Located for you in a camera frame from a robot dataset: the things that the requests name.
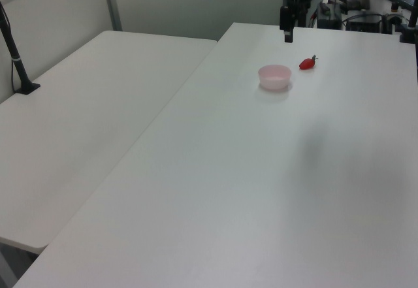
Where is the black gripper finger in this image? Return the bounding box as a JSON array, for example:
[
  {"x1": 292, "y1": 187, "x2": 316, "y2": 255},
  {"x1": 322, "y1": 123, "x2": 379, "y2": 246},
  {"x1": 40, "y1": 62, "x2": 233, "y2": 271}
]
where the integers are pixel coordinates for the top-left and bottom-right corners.
[
  {"x1": 279, "y1": 5, "x2": 295, "y2": 44},
  {"x1": 295, "y1": 3, "x2": 310, "y2": 28}
]

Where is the red strawberry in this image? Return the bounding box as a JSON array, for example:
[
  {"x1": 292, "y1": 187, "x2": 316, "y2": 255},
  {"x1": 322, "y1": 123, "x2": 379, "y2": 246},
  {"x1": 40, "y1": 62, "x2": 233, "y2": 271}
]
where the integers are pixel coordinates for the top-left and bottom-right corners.
[{"x1": 298, "y1": 54, "x2": 319, "y2": 71}]

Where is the pink plastic bowl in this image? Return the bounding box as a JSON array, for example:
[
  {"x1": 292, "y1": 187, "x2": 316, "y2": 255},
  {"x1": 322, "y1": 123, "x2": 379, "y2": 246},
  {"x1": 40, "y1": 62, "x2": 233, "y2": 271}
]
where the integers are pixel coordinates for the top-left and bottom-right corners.
[{"x1": 257, "y1": 64, "x2": 292, "y2": 91}]

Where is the dark box with green parts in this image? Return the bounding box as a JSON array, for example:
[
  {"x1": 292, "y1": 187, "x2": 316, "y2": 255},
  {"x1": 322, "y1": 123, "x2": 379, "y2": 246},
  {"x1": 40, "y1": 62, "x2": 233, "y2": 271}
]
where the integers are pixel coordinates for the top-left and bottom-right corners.
[{"x1": 315, "y1": 2, "x2": 343, "y2": 29}]

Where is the black electronics box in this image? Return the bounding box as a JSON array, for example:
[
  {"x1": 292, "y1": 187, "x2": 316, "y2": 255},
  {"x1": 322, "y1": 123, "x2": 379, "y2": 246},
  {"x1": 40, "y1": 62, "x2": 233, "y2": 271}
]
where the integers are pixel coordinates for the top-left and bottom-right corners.
[{"x1": 345, "y1": 12, "x2": 383, "y2": 33}]

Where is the black clamp stand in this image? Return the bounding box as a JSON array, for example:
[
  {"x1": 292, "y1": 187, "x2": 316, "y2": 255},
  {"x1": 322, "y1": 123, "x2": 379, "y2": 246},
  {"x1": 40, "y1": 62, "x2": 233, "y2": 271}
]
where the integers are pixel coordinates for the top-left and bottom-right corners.
[{"x1": 397, "y1": 0, "x2": 418, "y2": 44}]

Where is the black camera stand pole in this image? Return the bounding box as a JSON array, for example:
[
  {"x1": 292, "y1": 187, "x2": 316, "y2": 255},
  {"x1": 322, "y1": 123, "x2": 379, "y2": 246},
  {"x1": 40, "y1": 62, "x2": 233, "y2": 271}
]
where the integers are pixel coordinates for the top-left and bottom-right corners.
[{"x1": 0, "y1": 0, "x2": 42, "y2": 96}]

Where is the thin black cable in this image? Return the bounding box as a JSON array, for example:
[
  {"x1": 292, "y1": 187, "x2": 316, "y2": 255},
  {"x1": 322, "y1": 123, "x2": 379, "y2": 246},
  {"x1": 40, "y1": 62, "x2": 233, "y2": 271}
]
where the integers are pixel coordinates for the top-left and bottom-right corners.
[{"x1": 9, "y1": 59, "x2": 19, "y2": 93}]

